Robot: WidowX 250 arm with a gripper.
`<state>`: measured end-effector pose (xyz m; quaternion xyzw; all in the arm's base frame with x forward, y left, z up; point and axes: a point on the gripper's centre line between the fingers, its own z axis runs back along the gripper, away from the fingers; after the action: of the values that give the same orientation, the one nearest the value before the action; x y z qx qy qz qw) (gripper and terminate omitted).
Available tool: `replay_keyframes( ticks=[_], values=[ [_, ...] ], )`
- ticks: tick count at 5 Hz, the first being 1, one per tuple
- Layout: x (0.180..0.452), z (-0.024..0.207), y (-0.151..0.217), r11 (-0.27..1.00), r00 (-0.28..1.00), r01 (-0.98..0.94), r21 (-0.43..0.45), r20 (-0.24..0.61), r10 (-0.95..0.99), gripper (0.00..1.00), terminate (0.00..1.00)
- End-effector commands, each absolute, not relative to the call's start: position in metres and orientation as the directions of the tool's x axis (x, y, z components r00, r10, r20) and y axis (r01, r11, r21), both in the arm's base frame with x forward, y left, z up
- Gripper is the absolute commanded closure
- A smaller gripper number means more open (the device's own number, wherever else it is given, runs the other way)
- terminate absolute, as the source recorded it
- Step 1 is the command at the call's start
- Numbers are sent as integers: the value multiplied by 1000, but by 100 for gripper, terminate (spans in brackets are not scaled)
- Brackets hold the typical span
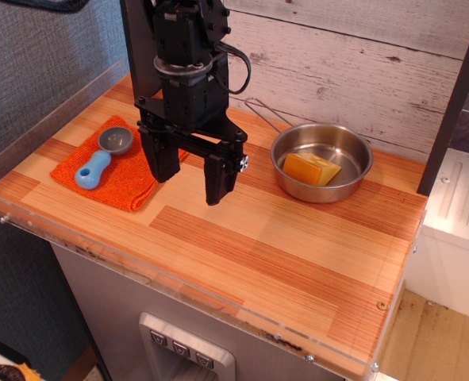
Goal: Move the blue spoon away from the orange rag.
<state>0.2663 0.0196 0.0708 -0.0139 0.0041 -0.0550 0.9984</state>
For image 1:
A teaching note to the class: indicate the orange knitted rag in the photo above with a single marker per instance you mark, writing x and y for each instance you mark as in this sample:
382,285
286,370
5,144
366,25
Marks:
127,183

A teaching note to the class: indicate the silver dispenser button panel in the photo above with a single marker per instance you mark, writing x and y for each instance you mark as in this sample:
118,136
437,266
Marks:
176,354

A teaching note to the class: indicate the white toy appliance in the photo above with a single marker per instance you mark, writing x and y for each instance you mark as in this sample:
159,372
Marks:
438,266

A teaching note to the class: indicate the grey toy fridge cabinet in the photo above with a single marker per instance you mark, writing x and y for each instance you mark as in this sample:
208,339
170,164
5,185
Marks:
112,298

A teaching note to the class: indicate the dark shelf post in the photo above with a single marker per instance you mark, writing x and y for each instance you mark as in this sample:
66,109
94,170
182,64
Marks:
141,49
446,130

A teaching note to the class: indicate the dark right shelf post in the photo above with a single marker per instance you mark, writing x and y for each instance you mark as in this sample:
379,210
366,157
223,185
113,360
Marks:
446,130

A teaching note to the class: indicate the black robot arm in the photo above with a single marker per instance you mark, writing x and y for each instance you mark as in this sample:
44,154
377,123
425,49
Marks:
185,31

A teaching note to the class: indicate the yellow cheese wedge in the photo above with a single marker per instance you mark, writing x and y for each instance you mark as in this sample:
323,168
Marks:
309,168

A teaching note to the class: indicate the steel pan with handle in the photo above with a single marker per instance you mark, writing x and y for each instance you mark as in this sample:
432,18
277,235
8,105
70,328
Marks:
334,143

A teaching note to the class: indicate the dark left shelf post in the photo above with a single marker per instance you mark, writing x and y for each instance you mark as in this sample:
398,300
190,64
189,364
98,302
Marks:
141,49

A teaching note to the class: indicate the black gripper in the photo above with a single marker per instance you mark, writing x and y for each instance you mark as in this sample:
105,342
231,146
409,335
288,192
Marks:
191,115

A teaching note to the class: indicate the clear acrylic table guard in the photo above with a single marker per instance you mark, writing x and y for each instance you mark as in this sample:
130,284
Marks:
329,271

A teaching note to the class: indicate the blue and grey spoon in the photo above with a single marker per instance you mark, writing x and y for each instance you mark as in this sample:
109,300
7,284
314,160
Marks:
114,141

